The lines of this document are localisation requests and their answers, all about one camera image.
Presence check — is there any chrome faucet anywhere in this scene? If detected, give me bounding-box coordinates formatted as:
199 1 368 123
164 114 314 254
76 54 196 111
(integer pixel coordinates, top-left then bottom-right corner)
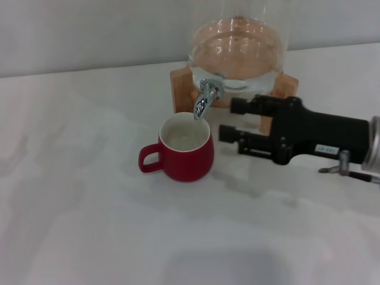
193 78 225 121

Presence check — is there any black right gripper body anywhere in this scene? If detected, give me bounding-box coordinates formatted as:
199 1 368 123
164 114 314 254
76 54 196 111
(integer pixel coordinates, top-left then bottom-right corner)
257 95 372 166

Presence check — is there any wooden dispenser stand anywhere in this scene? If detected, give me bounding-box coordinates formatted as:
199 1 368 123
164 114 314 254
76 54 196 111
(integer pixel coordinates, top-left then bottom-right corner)
169 66 299 135

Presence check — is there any dark right wrist cable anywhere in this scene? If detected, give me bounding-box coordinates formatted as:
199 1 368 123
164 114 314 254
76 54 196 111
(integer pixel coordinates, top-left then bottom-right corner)
346 170 380 184

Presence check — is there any red ceramic cup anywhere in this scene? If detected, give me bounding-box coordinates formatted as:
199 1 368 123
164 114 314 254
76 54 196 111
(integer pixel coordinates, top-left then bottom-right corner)
138 112 216 183

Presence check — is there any silver right wrist connector plug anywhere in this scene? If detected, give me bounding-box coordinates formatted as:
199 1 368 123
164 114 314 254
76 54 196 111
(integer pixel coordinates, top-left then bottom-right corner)
318 149 352 176

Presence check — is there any glass water dispenser jar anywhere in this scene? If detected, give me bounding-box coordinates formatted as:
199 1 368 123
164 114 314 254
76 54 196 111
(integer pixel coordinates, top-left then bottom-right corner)
186 0 291 91

